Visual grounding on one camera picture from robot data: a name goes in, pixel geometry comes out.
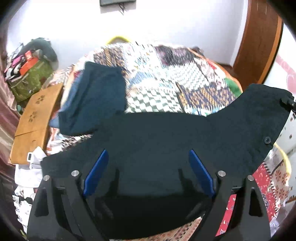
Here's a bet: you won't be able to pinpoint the small white device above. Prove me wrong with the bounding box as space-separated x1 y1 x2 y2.
27 152 32 162

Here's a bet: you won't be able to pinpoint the green camouflage storage bag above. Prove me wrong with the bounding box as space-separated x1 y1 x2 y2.
8 59 53 102

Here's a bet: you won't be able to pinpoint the blue denim garment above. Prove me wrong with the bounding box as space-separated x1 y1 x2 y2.
49 70 84 128

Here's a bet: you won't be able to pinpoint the small wall monitor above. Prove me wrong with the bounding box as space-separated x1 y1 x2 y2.
100 0 136 6

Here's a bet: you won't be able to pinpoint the patchwork patterned bed quilt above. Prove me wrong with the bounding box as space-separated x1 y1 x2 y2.
45 43 295 241

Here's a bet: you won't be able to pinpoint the black pants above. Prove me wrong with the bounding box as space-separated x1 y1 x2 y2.
42 84 293 239

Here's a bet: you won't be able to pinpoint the pink striped curtain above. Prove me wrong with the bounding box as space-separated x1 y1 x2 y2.
0 41 20 163

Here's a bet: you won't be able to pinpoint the wooden lap desk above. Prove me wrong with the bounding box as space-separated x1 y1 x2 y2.
10 83 63 165

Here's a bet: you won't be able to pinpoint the orange box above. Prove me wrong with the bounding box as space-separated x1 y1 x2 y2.
20 50 39 75

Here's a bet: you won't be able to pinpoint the dark teal folded garment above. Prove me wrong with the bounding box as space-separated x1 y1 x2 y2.
58 62 126 136

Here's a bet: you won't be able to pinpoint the white cloth pile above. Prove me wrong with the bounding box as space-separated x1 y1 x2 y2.
15 146 47 188

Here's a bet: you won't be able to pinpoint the wooden door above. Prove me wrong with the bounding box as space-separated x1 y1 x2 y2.
233 1 283 89

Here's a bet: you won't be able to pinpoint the yellow foam hoop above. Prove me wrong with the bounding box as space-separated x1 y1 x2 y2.
107 36 130 45

